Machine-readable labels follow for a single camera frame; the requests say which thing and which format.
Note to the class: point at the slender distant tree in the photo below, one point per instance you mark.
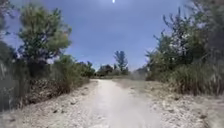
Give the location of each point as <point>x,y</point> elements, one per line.
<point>121,61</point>

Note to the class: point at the pale gravel path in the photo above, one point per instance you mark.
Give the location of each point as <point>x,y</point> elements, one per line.
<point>110,106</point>

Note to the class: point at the row of green bushes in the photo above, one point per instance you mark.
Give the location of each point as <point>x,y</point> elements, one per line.
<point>66,75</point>

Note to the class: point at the dry grass verge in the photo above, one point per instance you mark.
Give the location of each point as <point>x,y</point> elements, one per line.
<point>173,103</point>
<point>43,111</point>

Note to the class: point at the tall green pine tree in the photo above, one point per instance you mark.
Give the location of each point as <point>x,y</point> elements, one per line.
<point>41,36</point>

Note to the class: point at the dense green trees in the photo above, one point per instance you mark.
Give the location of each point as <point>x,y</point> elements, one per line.
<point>190,56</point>

